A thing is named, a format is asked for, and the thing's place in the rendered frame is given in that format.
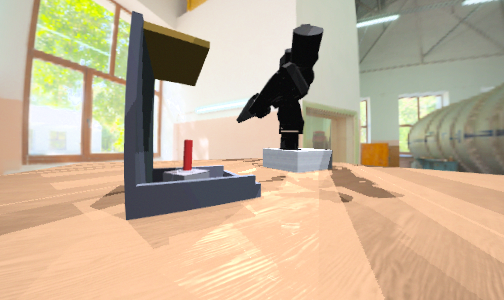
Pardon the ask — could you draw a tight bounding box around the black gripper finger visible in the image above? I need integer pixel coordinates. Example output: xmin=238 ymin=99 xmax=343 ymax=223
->
xmin=236 ymin=97 xmax=265 ymax=123
xmin=249 ymin=72 xmax=295 ymax=114

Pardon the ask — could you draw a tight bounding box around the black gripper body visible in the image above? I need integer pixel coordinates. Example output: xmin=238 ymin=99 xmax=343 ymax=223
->
xmin=261 ymin=62 xmax=308 ymax=116

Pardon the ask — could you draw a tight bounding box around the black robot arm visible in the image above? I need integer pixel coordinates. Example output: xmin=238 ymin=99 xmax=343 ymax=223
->
xmin=273 ymin=24 xmax=324 ymax=150

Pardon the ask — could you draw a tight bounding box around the dark red peg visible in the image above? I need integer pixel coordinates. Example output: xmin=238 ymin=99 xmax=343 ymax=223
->
xmin=183 ymin=140 xmax=193 ymax=171

